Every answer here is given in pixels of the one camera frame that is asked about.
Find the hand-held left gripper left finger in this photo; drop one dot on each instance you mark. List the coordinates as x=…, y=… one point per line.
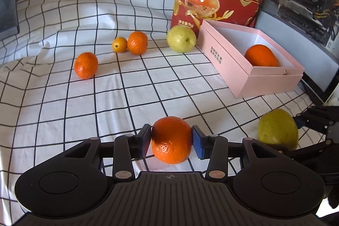
x=141, y=141

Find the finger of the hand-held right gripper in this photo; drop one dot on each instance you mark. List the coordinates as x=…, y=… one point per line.
x=312, y=120
x=307, y=153

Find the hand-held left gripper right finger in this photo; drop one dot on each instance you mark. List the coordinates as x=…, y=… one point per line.
x=200, y=142

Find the orange mandarin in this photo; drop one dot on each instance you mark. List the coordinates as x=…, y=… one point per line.
x=137, y=42
x=172, y=140
x=86, y=65

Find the green pear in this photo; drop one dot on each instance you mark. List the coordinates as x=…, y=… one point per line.
x=276, y=129
x=181, y=38

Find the pink cardboard box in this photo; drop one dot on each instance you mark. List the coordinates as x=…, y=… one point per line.
x=238, y=75

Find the large orange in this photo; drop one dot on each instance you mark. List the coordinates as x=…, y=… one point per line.
x=261, y=56

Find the small orange kumquat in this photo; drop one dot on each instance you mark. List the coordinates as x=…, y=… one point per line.
x=119, y=44

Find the white black checked cloth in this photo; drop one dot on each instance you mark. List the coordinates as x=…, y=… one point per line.
x=79, y=99

